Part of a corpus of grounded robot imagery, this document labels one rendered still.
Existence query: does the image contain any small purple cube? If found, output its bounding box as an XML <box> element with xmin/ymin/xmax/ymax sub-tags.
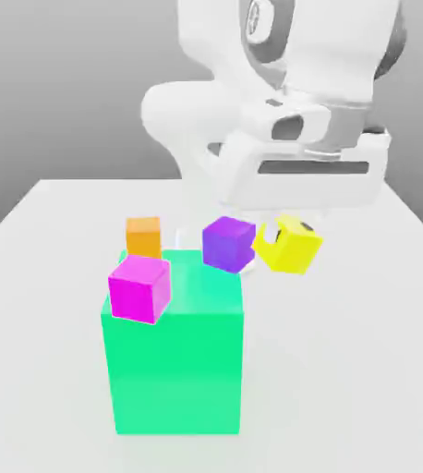
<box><xmin>201</xmin><ymin>215</ymin><xmax>258</xmax><ymax>275</ymax></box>

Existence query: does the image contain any small magenta cube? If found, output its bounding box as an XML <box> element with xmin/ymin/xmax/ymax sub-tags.
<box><xmin>107</xmin><ymin>254</ymin><xmax>173</xmax><ymax>326</ymax></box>

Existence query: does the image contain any small yellow cube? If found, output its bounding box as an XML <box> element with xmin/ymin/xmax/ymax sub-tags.
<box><xmin>251</xmin><ymin>213</ymin><xmax>324</xmax><ymax>276</ymax></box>

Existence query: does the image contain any large green box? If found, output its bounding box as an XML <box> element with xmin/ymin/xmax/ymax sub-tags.
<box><xmin>100</xmin><ymin>249</ymin><xmax>246</xmax><ymax>436</ymax></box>

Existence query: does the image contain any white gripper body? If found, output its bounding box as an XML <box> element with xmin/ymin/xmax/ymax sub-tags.
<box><xmin>219</xmin><ymin>131</ymin><xmax>393</xmax><ymax>214</ymax></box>

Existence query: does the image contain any small orange cube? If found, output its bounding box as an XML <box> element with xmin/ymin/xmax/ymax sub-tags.
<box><xmin>125</xmin><ymin>216</ymin><xmax>163</xmax><ymax>261</ymax></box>

